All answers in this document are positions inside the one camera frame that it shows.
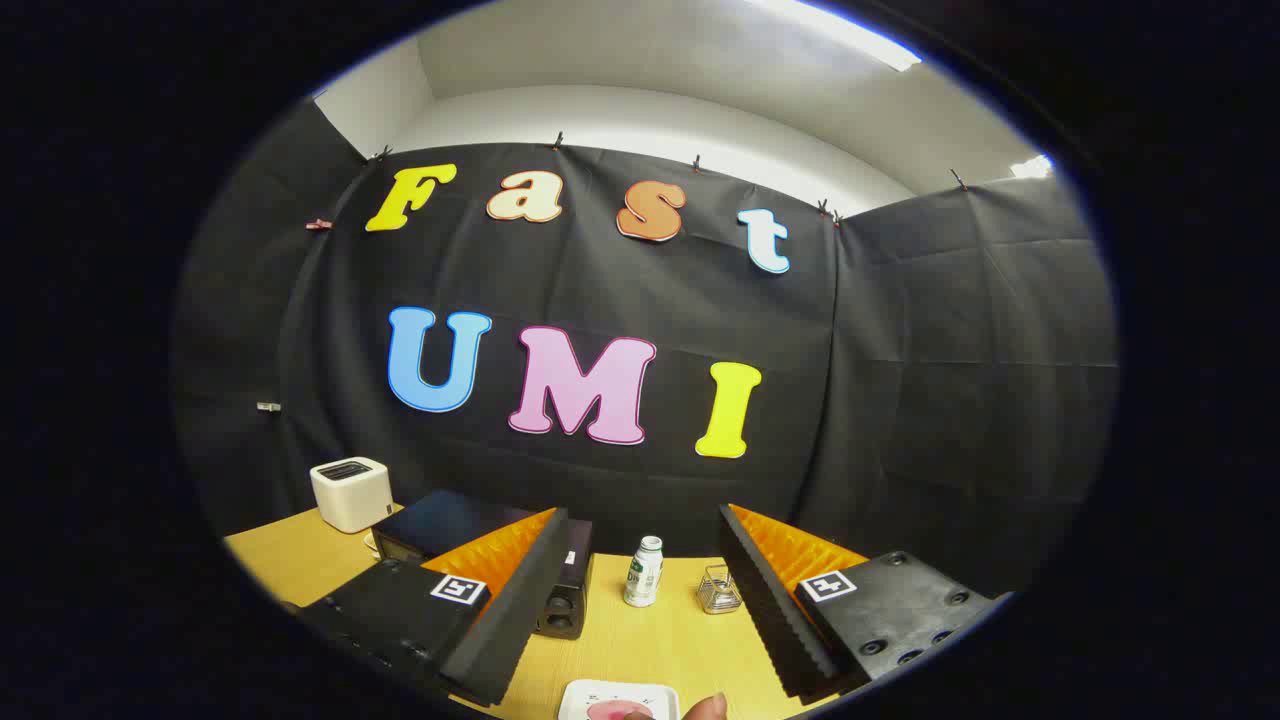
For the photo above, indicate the white square plate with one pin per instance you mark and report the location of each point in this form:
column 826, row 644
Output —
column 580, row 695

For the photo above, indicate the white pop-up toaster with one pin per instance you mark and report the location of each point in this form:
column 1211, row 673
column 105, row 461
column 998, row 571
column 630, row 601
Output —
column 350, row 495

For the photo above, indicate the white plastic bottle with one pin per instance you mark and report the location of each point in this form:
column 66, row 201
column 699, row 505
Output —
column 643, row 575

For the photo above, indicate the pink ham slice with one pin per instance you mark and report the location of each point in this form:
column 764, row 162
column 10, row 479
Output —
column 618, row 711

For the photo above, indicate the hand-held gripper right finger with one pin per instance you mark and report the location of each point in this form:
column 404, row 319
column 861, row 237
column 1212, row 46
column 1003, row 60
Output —
column 770, row 600

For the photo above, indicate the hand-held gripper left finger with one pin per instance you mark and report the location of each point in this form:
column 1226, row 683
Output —
column 520, row 600

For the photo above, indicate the black toaster oven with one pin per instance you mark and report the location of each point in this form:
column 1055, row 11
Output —
column 440, row 520

